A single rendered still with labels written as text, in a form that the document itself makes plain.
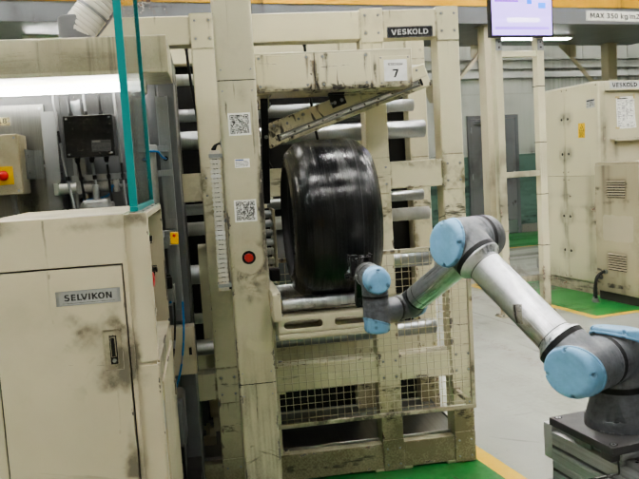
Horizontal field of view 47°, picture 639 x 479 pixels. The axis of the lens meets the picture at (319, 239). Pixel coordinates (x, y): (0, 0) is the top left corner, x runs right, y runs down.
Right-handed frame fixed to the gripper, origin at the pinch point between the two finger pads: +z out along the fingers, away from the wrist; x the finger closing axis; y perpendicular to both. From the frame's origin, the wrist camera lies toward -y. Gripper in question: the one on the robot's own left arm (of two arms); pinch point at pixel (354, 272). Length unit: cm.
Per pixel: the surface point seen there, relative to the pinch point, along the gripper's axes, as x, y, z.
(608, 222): -308, -29, 375
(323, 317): 9.8, -15.4, 6.2
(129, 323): 66, 0, -52
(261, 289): 29.4, -5.6, 16.2
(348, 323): 1.0, -18.8, 9.4
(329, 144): 3.3, 42.0, 13.3
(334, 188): 5.0, 27.6, -1.0
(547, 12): -245, 152, 353
